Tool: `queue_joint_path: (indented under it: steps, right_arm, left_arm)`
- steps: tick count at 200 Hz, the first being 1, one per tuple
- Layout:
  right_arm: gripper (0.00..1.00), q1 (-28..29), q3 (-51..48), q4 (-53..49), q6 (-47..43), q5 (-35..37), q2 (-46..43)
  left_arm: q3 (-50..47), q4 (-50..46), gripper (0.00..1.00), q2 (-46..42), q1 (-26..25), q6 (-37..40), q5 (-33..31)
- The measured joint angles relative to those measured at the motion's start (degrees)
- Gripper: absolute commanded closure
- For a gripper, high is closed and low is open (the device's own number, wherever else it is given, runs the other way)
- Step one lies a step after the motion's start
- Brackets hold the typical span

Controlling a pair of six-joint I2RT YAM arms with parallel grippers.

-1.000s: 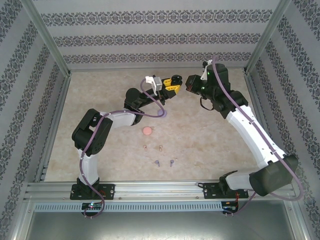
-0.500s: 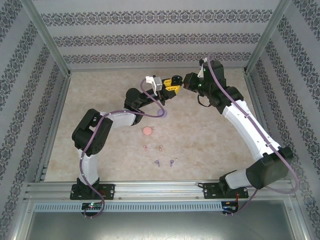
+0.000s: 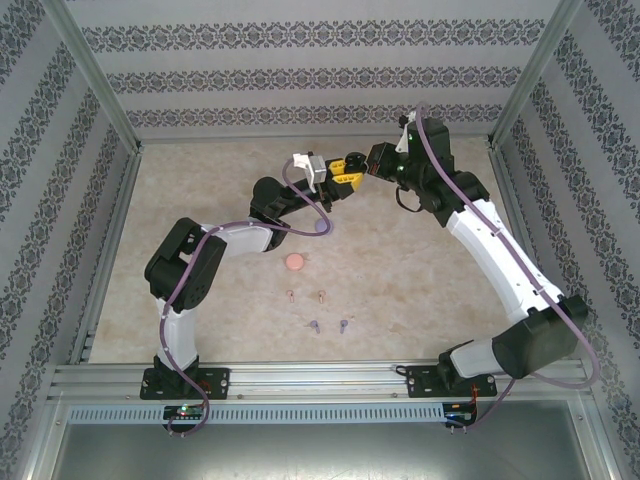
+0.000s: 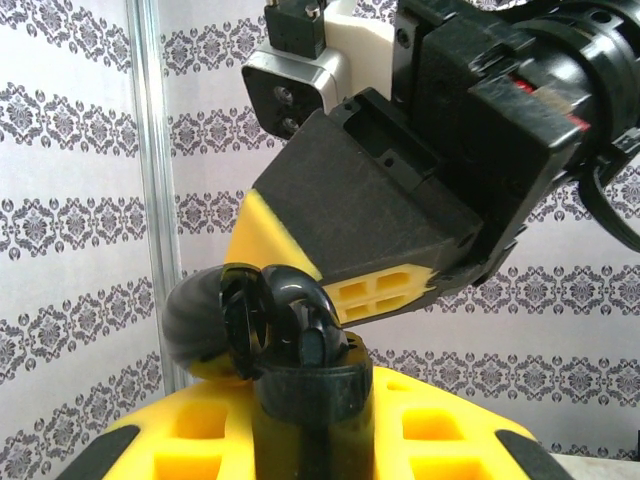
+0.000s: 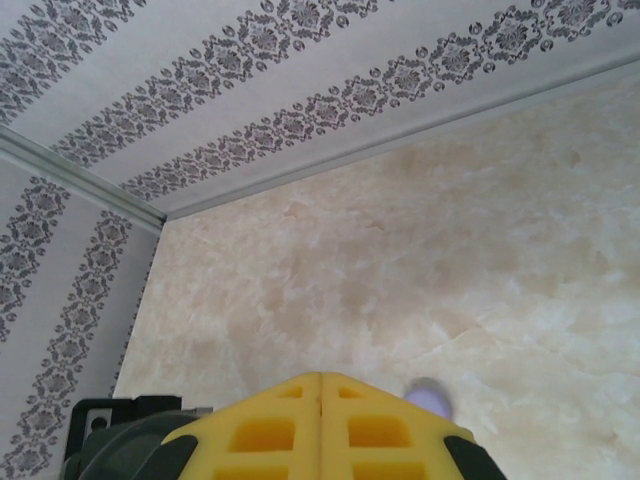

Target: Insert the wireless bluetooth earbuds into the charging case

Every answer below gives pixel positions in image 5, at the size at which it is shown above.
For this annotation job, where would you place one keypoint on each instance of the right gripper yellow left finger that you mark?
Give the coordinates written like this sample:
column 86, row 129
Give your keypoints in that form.
column 280, row 415

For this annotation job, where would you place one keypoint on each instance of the thin aluminium wall strip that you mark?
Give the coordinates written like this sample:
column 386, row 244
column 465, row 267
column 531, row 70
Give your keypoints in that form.
column 400, row 141

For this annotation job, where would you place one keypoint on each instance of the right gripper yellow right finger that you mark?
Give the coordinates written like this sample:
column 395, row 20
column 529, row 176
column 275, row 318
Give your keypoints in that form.
column 370, row 415

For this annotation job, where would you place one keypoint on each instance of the purple earbud charging case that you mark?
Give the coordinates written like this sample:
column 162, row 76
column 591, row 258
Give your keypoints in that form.
column 430, row 396

